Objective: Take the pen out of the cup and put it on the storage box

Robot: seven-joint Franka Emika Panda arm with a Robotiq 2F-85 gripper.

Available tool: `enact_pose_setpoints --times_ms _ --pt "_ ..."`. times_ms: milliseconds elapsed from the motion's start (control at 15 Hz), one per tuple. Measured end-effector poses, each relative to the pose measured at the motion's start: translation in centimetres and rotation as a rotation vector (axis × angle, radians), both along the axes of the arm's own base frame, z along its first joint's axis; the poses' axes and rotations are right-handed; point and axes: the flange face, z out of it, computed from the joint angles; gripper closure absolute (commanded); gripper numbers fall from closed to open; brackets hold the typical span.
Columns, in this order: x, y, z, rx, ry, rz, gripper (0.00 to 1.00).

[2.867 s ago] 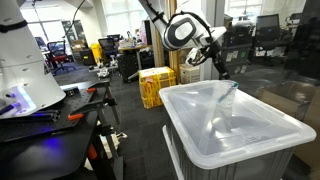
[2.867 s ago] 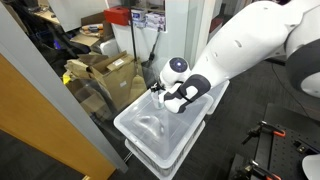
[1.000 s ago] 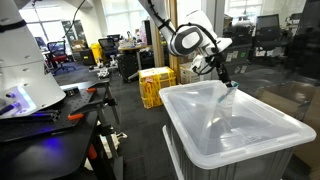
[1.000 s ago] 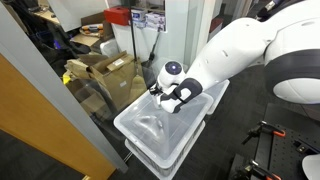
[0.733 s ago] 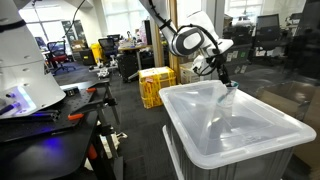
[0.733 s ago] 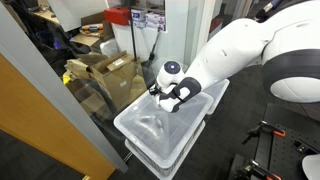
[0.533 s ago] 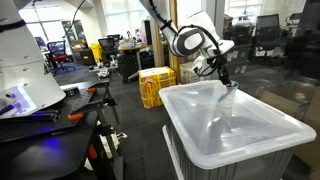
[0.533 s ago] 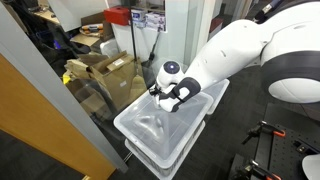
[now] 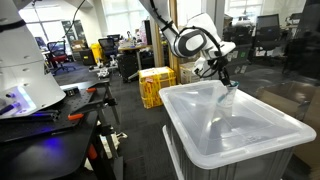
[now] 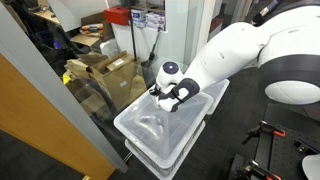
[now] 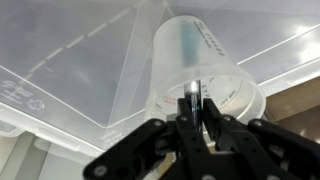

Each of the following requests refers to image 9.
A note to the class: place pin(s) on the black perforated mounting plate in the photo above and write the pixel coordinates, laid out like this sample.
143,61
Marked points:
63,110

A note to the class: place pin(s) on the clear plastic measuring cup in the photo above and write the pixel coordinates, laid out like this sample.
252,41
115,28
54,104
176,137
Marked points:
226,100

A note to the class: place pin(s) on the red office chair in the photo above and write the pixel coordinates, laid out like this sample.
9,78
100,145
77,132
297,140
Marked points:
57,55

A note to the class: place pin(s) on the black office chair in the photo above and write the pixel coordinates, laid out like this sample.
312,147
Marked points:
267,28

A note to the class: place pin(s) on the round wooden table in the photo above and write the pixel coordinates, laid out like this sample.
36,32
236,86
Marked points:
133,48

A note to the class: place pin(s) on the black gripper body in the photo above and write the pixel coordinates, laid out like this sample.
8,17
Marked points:
218,65

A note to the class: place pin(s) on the wooden door frame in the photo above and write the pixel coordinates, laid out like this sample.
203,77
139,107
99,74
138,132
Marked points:
156,46

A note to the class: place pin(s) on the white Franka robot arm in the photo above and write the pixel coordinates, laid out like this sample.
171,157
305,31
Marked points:
23,63

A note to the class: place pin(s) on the flat brown cardboard box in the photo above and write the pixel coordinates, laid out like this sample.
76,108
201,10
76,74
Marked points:
313,133

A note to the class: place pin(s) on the white window post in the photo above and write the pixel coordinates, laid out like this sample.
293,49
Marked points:
218,10

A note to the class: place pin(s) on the blue mesh office chair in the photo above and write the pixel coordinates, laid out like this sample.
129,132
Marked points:
108,46

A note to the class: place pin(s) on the black work table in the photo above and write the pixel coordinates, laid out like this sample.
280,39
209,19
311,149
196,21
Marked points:
50,156

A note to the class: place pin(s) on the white power strip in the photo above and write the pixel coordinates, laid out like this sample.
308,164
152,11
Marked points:
115,138

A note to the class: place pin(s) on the cardboard box with white label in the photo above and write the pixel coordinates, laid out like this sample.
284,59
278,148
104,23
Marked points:
186,75

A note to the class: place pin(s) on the yellow bin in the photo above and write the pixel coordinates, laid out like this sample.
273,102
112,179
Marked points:
96,51

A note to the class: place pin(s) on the translucent white plastic bin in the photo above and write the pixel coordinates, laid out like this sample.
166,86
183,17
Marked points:
246,133

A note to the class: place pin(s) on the open cardboard box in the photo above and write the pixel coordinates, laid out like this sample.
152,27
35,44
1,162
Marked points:
283,96

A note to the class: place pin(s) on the black filing cabinet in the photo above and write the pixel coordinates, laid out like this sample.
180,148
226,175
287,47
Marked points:
240,63

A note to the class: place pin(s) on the black equipment case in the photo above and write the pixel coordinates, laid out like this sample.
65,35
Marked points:
128,66

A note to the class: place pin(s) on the teal and black pen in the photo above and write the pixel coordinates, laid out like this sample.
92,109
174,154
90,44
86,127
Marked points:
227,94

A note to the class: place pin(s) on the grey storage box body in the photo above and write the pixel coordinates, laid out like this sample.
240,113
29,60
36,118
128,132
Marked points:
213,171

